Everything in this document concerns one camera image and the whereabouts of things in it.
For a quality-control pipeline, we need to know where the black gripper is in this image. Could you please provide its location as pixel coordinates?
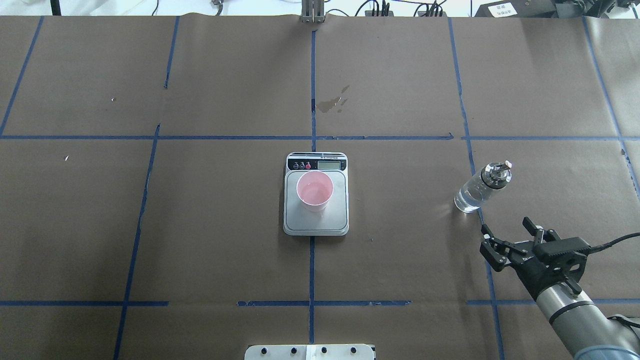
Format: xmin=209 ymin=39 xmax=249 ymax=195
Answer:
xmin=479 ymin=216 xmax=588 ymax=301

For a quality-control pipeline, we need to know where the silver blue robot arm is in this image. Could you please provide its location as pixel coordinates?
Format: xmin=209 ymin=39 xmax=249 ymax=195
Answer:
xmin=479 ymin=217 xmax=640 ymax=360

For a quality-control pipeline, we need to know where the digital kitchen scale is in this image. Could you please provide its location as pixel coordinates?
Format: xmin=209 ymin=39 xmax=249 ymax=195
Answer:
xmin=283 ymin=152 xmax=350 ymax=237

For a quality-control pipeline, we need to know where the black labelled box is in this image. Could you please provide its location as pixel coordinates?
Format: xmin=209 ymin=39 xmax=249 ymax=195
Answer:
xmin=473 ymin=0 xmax=557 ymax=19

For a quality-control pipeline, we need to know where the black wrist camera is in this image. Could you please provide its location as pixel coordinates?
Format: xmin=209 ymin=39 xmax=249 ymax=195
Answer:
xmin=532 ymin=237 xmax=591 ymax=263

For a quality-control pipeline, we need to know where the black camera cable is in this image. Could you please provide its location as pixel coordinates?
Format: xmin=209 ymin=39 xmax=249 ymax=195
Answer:
xmin=590 ymin=232 xmax=640 ymax=328

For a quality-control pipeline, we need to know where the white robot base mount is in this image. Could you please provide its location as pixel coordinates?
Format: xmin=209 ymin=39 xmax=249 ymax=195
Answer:
xmin=244 ymin=343 xmax=377 ymax=360

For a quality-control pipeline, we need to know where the aluminium frame post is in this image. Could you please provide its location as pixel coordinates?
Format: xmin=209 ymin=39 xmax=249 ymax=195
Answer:
xmin=300 ymin=0 xmax=326 ymax=24

